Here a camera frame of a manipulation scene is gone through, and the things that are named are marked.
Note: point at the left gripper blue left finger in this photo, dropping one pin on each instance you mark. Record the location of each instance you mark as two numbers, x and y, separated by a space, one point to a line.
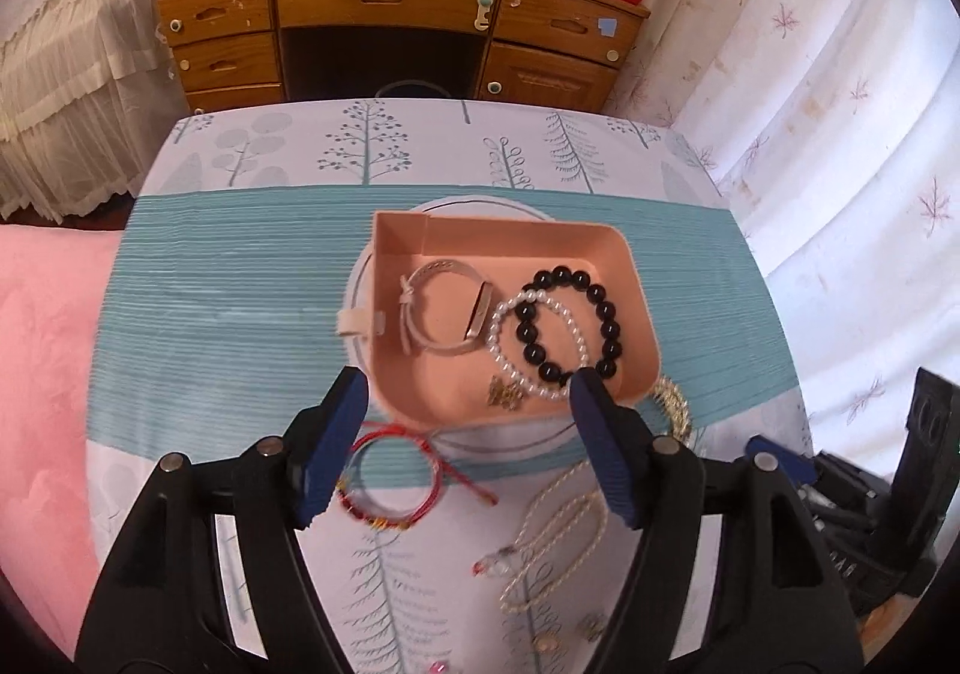
280 485

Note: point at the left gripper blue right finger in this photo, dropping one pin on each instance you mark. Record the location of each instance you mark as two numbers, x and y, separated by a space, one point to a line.
656 485

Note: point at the gold pearl leaf headpiece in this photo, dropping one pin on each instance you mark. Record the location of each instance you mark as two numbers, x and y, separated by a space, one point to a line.
667 397

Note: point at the white strap smart band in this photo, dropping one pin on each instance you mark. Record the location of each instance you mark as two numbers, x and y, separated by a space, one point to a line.
429 314

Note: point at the pink jewelry tray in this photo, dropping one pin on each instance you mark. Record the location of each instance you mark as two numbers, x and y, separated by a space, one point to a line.
566 297

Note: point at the small earrings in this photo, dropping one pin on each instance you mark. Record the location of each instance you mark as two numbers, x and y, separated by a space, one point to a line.
548 636

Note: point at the tree print tablecloth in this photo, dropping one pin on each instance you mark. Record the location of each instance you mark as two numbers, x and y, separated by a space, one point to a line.
220 324

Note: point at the pink blanket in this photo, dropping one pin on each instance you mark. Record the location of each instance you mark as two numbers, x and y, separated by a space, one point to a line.
53 286

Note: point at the white lace covered furniture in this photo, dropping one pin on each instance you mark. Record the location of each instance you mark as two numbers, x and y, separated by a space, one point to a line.
88 97

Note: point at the white floral curtain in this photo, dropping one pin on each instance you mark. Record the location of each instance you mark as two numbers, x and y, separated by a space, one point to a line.
831 127

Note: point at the wooden desk with drawers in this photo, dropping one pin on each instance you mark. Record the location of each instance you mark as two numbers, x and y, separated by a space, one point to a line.
551 53

